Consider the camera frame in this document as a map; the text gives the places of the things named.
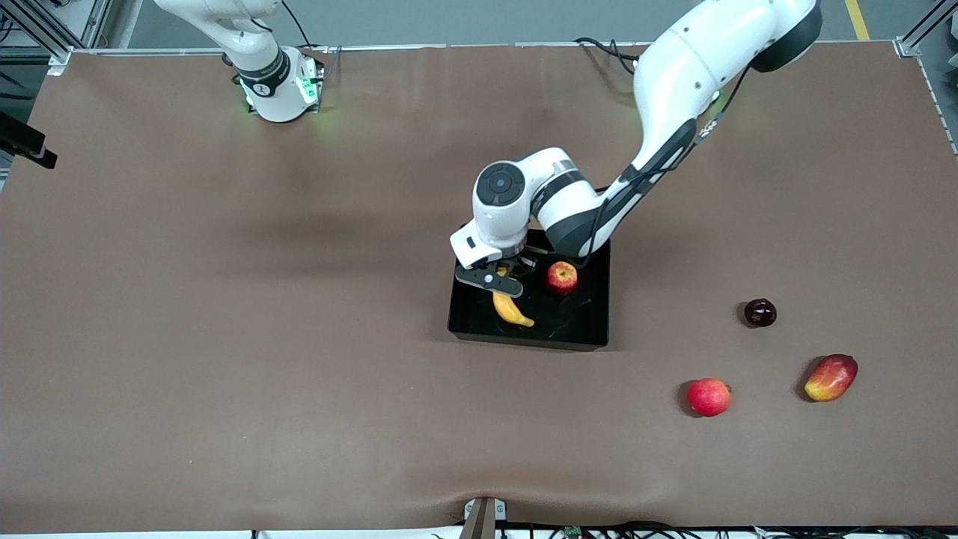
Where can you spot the black plastic box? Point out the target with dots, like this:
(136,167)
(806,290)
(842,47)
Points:
(569,322)

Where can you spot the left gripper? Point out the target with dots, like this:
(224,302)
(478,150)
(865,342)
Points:
(522,263)

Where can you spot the dark purple plum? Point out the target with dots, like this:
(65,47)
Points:
(760,313)

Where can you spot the red yellow mango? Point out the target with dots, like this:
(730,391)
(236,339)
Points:
(829,380)

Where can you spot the round red apple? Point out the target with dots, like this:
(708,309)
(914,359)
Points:
(708,397)

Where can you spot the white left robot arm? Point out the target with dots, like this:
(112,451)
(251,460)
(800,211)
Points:
(696,60)

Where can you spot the aluminium table edge rail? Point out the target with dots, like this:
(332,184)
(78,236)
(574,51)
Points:
(449,47)

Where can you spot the red yellow apple with sticker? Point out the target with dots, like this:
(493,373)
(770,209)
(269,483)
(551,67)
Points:
(561,278)

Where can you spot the yellow banana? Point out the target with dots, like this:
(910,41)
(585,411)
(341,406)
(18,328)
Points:
(509,308)

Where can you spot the metal table clamp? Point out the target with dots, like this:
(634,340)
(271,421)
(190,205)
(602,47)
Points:
(483,520)

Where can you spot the brown table mat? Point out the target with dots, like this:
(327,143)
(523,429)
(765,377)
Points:
(299,374)

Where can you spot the aluminium frame profile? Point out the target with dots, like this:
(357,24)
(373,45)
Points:
(917,34)
(97,19)

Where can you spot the small green circuit board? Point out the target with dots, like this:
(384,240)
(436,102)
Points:
(573,533)

